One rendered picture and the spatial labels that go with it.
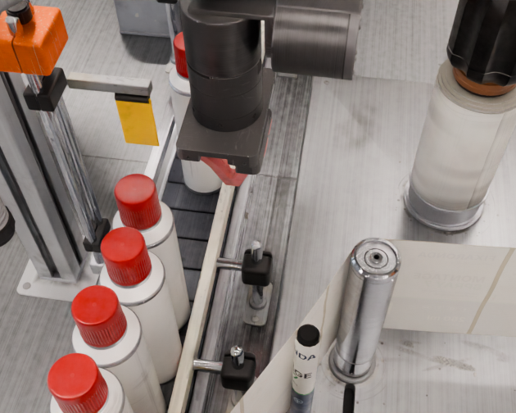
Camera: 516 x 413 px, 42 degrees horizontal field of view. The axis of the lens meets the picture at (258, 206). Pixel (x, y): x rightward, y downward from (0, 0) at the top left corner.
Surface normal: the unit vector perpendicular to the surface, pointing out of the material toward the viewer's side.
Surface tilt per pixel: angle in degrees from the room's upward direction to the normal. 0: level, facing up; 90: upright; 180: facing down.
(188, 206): 0
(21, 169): 90
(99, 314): 2
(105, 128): 0
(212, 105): 90
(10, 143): 90
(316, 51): 76
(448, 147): 92
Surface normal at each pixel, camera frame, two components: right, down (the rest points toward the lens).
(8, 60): -0.15, 0.79
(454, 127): -0.61, 0.60
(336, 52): -0.17, 0.52
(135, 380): 0.65, 0.60
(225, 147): -0.01, -0.60
